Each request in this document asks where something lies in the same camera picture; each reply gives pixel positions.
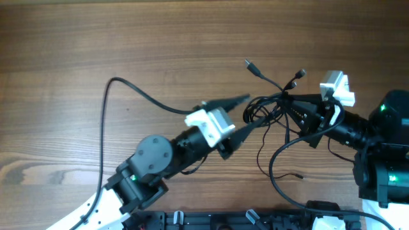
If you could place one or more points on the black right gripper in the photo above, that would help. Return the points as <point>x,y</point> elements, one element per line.
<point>310,110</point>

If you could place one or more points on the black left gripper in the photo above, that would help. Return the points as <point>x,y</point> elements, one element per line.
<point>234,140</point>

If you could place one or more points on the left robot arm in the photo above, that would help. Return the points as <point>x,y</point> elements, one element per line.
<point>139,181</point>

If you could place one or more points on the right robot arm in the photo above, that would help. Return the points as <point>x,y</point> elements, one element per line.
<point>380,165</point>

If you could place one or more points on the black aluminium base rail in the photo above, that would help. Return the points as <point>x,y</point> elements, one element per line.
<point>275,219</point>

